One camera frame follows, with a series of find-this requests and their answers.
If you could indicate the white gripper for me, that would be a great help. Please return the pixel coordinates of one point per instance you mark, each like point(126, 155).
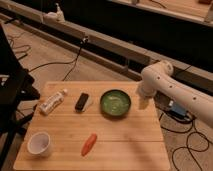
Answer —
point(145, 94)

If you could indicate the black and white eraser block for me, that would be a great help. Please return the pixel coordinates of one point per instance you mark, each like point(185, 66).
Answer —
point(83, 102)

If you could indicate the long metal rail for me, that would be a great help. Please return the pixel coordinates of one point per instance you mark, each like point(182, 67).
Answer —
point(120, 31)

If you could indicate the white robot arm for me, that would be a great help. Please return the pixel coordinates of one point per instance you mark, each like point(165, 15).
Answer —
point(157, 78)

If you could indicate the white clamp on rail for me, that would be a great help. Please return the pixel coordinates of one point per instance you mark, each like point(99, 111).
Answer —
point(57, 16)

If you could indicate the green ceramic bowl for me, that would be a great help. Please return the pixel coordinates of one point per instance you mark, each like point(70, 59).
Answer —
point(115, 103)

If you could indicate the wooden board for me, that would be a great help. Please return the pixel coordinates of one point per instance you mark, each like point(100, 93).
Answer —
point(132, 143)

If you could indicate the blue box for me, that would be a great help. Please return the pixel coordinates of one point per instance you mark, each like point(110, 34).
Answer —
point(176, 110)

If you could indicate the white cup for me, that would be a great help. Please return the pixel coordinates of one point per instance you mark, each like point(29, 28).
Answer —
point(39, 144)

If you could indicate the white plastic bottle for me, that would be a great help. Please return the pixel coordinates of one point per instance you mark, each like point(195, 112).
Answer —
point(52, 102)

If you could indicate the orange carrot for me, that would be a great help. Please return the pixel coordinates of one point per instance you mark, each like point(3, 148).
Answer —
point(88, 145)

